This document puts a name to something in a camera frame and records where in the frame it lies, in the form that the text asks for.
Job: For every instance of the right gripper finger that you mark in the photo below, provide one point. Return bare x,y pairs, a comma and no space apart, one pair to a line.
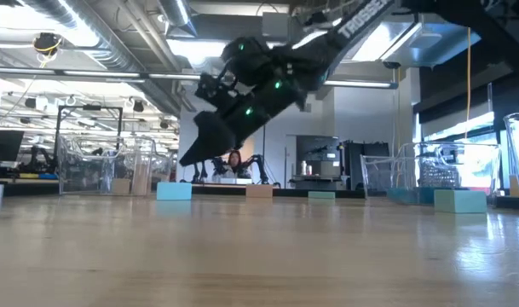
201,132
216,147

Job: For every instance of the tan cardboard block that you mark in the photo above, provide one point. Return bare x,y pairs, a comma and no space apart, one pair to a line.
259,191

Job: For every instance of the natural wood arch block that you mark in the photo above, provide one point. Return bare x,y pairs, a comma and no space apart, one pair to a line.
121,187

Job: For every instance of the thin mint green block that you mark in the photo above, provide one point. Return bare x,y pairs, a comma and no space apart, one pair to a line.
321,195

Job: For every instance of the clear plastic bin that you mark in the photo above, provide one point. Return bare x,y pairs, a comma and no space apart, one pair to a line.
80,170
378,170

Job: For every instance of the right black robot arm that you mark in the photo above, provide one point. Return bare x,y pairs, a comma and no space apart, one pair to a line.
361,17

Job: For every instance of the background black robot arm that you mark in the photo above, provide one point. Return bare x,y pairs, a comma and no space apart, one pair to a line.
205,172
259,164

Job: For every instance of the person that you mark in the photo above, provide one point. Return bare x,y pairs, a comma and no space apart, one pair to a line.
234,160

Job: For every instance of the black cabinet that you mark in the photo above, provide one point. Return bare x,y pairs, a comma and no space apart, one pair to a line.
323,147
365,149

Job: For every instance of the white bottle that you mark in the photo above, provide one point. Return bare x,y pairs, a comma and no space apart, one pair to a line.
303,168
309,169

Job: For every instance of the long ceiling light bar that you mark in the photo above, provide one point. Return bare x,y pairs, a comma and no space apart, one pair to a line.
93,73

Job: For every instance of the black monitor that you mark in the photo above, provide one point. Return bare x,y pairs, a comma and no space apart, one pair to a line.
3,145

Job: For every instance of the yellow container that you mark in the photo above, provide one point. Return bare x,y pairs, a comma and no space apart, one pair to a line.
514,185

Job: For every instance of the black gantry frame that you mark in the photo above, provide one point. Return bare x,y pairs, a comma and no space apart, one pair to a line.
88,107
263,145

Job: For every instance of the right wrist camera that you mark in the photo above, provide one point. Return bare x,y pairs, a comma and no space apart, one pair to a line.
214,89

